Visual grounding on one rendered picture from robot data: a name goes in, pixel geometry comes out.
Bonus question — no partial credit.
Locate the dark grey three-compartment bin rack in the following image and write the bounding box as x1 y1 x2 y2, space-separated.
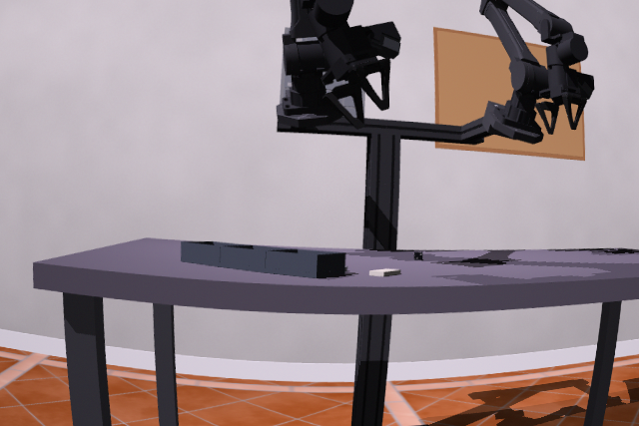
181 241 345 278

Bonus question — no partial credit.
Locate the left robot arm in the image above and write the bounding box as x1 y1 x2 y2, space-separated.
479 0 594 135

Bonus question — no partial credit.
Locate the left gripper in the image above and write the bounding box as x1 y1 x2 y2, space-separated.
535 65 587 135

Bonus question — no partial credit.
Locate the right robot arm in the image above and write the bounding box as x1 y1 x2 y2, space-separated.
282 0 401 116

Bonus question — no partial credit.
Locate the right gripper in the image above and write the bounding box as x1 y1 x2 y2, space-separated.
319 26 390 129

